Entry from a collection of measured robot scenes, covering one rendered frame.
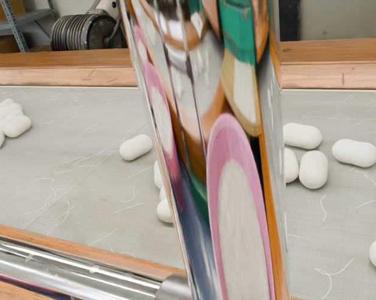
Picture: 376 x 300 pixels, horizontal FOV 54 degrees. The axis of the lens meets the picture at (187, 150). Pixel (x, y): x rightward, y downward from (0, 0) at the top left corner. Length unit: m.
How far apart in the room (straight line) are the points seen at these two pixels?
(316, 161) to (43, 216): 0.23
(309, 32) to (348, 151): 2.15
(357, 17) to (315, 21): 0.23
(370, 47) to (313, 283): 0.35
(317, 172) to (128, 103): 0.30
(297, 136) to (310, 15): 2.11
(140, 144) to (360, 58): 0.28
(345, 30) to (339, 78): 1.98
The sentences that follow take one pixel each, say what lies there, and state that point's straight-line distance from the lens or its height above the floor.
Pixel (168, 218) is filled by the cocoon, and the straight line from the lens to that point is 0.28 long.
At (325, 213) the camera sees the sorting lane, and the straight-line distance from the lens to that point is 0.29.
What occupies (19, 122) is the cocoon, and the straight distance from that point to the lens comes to 0.51.
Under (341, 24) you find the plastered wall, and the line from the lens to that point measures 2.43.
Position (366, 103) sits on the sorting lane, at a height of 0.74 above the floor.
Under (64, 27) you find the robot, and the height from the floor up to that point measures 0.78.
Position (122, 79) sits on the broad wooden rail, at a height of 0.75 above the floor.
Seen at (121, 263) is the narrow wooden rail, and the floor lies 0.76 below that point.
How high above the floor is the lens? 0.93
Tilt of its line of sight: 31 degrees down
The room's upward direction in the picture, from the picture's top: 11 degrees counter-clockwise
